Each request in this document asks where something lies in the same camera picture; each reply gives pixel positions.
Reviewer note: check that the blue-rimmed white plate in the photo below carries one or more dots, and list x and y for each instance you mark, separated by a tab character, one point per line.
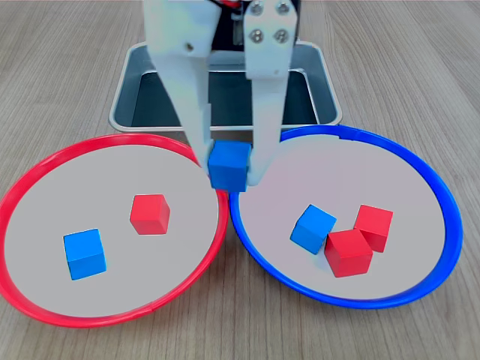
412	243

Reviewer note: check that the blue wooden cube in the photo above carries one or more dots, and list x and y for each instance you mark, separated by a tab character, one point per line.
228	167
84	255
311	229

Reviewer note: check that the black tray mat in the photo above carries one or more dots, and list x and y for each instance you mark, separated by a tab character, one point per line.
300	101

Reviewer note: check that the red wooden cube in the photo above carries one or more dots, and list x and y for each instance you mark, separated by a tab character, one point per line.
150	214
375	225
348	253

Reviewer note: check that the steel tray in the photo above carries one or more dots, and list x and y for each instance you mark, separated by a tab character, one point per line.
326	97

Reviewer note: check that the red-rimmed white plate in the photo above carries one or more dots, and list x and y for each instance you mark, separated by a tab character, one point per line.
56	187

